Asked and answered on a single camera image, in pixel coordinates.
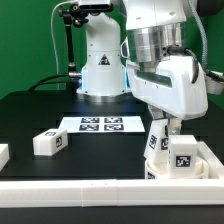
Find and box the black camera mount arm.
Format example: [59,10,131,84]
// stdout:
[59,3,88,74]

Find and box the white cable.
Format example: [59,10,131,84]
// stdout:
[50,0,80,91]

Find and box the white marker sheet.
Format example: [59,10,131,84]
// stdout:
[59,116,145,133]

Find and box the black cable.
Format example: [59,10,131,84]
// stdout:
[27,73,82,92]

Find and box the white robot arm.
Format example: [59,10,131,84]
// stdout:
[78,0,208,120]

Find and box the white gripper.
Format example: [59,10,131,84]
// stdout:
[126,56,208,135]

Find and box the white U-shaped fence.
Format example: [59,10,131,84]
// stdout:
[0,142,224,208]

